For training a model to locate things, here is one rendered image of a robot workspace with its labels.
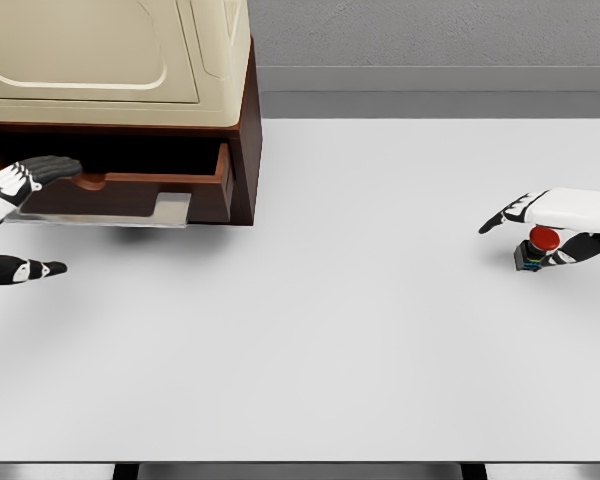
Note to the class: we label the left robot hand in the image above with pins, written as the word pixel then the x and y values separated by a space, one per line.
pixel 10 186

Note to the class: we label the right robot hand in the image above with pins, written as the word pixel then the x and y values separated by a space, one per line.
pixel 565 206

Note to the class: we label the red button switch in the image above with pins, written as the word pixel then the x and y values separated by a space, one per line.
pixel 536 246

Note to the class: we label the brown wooden drawer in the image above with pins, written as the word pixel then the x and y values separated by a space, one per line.
pixel 130 192

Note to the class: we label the brown wooden cabinet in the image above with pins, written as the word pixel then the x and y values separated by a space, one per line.
pixel 248 130

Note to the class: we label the cream appliance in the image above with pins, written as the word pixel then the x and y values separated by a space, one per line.
pixel 110 60

